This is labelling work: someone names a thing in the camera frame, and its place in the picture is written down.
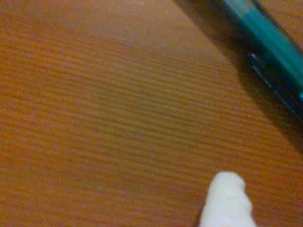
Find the teal ballpoint pen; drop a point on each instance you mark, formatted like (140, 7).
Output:
(265, 35)

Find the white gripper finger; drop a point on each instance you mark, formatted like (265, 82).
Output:
(227, 203)

